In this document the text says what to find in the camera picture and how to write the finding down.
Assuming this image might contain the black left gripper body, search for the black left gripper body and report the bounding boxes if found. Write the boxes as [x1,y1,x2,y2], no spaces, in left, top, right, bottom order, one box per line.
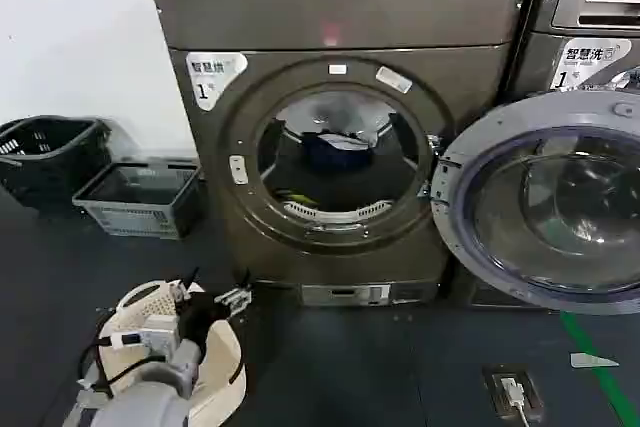
[177,291,232,345]

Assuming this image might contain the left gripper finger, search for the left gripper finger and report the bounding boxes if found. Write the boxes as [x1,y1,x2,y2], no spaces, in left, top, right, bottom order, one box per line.
[213,269,254,319]
[168,266,202,306]

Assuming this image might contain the grey plastic crate basket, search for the grey plastic crate basket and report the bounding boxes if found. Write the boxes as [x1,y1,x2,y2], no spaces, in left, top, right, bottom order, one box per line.
[72,159,204,241]

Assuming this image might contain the yellow-green garment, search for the yellow-green garment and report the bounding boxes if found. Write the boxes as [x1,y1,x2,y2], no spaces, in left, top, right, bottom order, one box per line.
[274,188,322,206]

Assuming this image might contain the white lint filter grille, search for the white lint filter grille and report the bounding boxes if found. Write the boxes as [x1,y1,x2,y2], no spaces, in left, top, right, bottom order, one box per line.
[281,199,392,224]

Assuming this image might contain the blue garment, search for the blue garment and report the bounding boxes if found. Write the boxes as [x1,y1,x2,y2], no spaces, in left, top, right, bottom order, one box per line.
[299,131,377,171]

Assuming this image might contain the black plastic basket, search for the black plastic basket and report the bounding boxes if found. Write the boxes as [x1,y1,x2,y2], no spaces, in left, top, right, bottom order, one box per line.
[0,116,114,209]

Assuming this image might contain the white garment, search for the white garment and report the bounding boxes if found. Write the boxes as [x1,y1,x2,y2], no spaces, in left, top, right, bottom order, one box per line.
[316,132,362,151]

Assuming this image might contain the white number label sticker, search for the white number label sticker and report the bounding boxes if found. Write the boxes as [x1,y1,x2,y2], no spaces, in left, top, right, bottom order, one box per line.
[549,38,634,94]
[185,50,249,112]

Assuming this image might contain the floor socket box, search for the floor socket box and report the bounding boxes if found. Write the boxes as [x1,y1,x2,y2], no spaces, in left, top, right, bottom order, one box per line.
[481,363,545,424]

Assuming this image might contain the round glass dryer door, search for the round glass dryer door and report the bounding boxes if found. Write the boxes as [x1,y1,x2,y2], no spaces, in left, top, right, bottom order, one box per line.
[429,89,640,310]

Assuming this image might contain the grey dryer with round opening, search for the grey dryer with round opening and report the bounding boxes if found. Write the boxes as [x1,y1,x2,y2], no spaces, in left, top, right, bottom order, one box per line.
[148,0,531,309]

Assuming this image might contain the pale triangular floor sticker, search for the pale triangular floor sticker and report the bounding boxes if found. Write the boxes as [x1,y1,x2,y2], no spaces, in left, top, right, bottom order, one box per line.
[569,351,620,370]

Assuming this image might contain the green floor tape strip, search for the green floor tape strip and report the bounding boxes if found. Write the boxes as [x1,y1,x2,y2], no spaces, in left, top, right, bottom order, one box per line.
[559,311,640,427]

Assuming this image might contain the grey washing machine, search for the grey washing machine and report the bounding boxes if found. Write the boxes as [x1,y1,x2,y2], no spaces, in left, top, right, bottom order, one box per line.
[499,30,640,316]

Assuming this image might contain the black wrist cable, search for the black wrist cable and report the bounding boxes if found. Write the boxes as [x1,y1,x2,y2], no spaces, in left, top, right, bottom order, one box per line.
[75,335,154,401]

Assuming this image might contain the white plug with cable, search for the white plug with cable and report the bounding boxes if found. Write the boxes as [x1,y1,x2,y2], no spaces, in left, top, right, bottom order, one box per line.
[499,375,533,427]

